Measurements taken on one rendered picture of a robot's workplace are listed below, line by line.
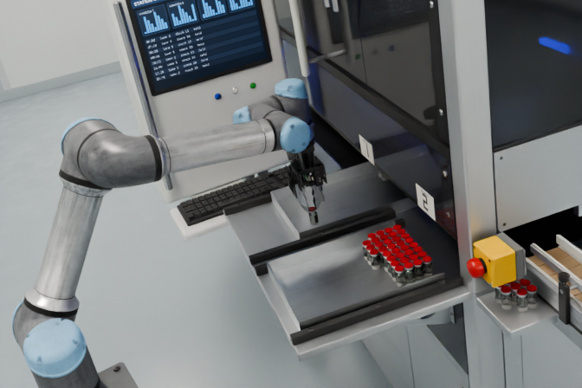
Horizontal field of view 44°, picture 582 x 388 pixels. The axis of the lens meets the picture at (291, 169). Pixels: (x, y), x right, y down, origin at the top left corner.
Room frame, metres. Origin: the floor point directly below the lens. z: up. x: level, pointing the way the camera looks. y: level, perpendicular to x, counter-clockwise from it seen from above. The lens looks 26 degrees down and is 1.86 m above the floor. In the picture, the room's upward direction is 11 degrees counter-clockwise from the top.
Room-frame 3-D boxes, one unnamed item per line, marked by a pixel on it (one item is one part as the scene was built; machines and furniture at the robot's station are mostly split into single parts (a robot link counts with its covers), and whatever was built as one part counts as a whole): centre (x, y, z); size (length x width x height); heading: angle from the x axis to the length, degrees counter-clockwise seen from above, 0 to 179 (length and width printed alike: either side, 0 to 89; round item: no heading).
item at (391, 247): (1.39, -0.20, 0.90); 0.18 x 0.02 x 0.05; 12
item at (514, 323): (1.17, -0.42, 0.87); 0.14 x 0.13 x 0.02; 103
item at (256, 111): (1.57, 0.04, 1.23); 0.11 x 0.11 x 0.08; 27
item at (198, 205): (2.03, 0.17, 0.82); 0.40 x 0.14 x 0.02; 107
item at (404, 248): (1.40, -0.22, 0.90); 0.18 x 0.02 x 0.05; 12
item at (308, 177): (1.62, -0.04, 1.08); 0.09 x 0.08 x 0.12; 13
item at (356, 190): (1.73, -0.12, 0.90); 0.34 x 0.26 x 0.04; 103
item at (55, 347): (1.19, 0.54, 0.96); 0.13 x 0.12 x 0.14; 27
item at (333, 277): (1.37, -0.09, 0.90); 0.34 x 0.26 x 0.04; 102
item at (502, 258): (1.18, -0.37, 1.00); 0.08 x 0.07 x 0.07; 103
